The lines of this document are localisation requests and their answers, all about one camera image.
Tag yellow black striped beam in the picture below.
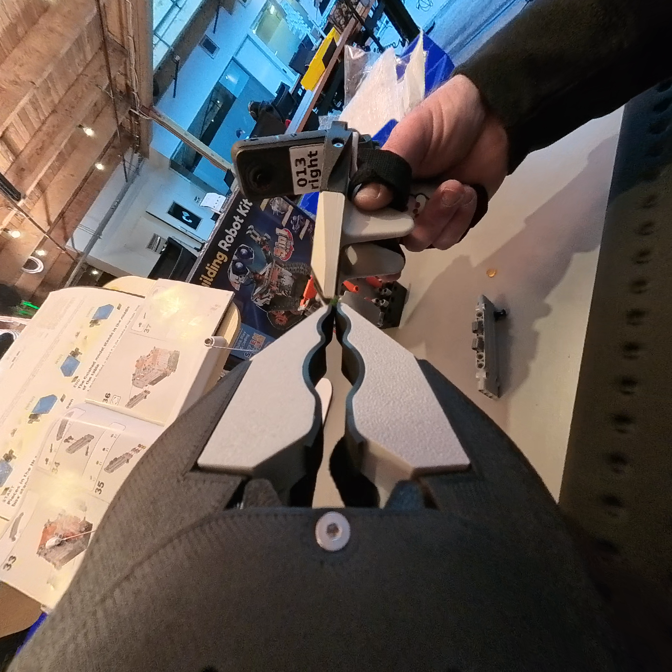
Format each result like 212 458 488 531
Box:
301 28 340 91

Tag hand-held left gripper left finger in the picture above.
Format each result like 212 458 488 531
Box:
196 306 335 507

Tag instruction booklet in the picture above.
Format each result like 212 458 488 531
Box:
0 277 236 611

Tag clear bubble plastic bag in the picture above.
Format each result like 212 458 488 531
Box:
340 43 427 128

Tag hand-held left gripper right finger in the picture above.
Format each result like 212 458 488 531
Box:
336 303 471 507

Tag grey orange toy brick model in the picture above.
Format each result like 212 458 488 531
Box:
298 274 411 330

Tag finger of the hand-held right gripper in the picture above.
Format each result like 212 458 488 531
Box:
310 190 348 301

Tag black studded foam pad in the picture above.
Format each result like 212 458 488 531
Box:
558 78 672 672

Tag light grey holed brick beam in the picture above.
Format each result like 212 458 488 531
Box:
471 294 503 400

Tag person's right hand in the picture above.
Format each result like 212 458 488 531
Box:
352 73 510 253

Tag blue plastic bin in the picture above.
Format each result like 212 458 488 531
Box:
15 610 49 663
382 30 456 154

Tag blue toy set box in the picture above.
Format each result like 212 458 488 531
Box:
188 193 327 364

